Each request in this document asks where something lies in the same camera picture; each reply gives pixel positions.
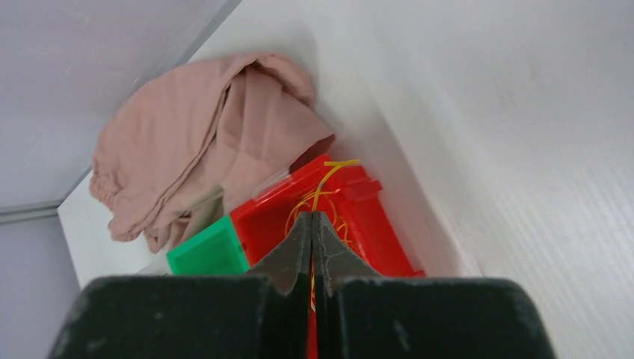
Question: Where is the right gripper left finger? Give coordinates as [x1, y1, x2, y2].
[49, 212, 313, 358]

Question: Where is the pink cloth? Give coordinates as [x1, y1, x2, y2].
[90, 52, 336, 253]

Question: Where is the red plastic bin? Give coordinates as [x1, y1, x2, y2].
[229, 153, 427, 359]

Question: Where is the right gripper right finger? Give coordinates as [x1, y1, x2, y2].
[312, 212, 555, 358]

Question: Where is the green plastic bin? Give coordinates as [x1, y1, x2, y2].
[167, 215, 250, 275]

